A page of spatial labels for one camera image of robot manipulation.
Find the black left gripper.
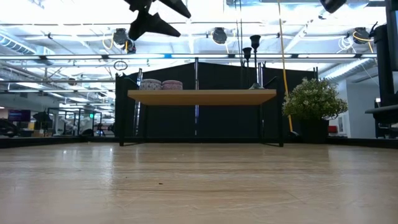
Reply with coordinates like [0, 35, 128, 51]
[123, 0, 192, 41]

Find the pink candle holder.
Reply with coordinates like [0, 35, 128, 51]
[161, 80, 183, 91]

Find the white patterned candle holder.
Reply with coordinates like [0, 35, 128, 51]
[139, 78, 162, 91]

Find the black candlestick holder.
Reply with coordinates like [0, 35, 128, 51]
[249, 34, 265, 90]
[242, 47, 252, 90]

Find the chrome pole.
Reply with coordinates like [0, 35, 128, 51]
[132, 67, 144, 137]
[193, 57, 200, 137]

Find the computer monitor on black stand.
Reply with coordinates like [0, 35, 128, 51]
[373, 0, 398, 107]

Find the wooden shelf with black legs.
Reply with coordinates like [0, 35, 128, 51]
[119, 74, 284, 147]

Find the potted green plant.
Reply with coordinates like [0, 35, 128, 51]
[282, 77, 348, 144]

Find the black partition panel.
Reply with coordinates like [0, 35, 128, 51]
[114, 61, 318, 139]

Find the grey computer desk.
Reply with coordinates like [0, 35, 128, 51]
[365, 104, 398, 139]

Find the purple lit screen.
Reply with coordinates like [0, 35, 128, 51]
[7, 109, 32, 123]

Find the black ceiling cable reel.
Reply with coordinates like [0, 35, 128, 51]
[211, 27, 228, 45]
[111, 27, 137, 54]
[352, 26, 373, 45]

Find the black hanging ring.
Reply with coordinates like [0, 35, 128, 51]
[113, 60, 129, 72]

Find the long yellow cable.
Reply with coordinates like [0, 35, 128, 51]
[277, 0, 295, 135]

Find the black aluminium frame rail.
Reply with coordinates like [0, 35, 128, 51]
[326, 136, 398, 149]
[0, 135, 91, 149]
[83, 136, 301, 146]

